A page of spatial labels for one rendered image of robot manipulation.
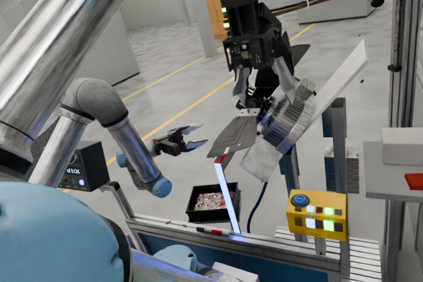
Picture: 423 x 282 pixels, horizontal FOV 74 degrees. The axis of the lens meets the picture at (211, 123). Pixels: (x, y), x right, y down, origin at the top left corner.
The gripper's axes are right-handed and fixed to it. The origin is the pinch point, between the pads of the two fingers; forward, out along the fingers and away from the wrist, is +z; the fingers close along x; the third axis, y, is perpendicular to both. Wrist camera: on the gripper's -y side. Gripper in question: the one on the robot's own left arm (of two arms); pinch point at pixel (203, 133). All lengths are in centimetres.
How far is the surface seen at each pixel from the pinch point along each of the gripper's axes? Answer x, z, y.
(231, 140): 2.3, 8.7, -10.0
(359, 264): 110, 65, 9
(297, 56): -20.1, 41.0, -7.6
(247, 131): 1.1, 15.5, -10.2
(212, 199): 33.3, -4.4, 4.6
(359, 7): 18, 491, 551
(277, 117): 2.8, 31.0, -1.6
